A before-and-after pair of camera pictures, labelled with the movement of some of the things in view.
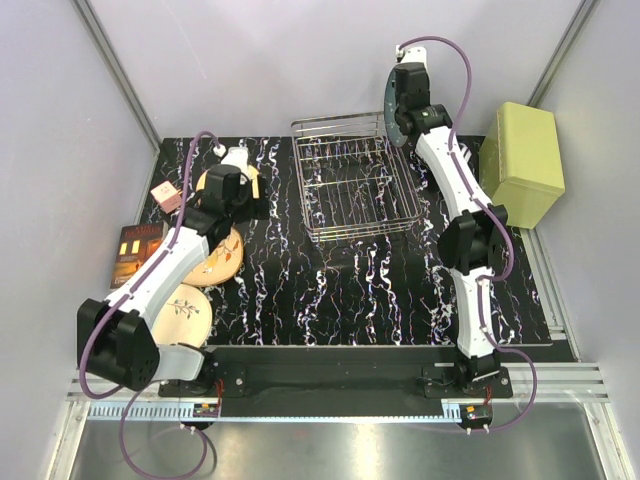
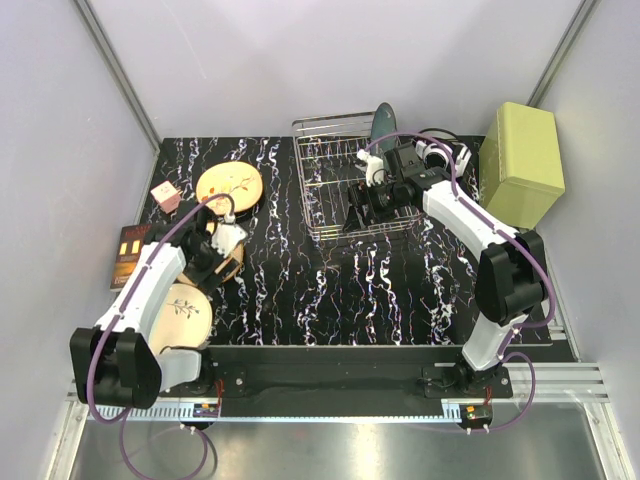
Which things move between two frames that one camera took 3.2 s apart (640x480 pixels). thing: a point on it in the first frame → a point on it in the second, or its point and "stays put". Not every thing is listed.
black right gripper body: [399, 108] → [385, 196]
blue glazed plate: [390, 105] → [384, 124]
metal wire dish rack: [352, 180] stays put
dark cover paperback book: [136, 244] stays put
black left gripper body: [258, 195] → [211, 273]
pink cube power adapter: [167, 197] stays put
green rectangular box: [520, 162] stays put
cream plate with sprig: [180, 314] stays put
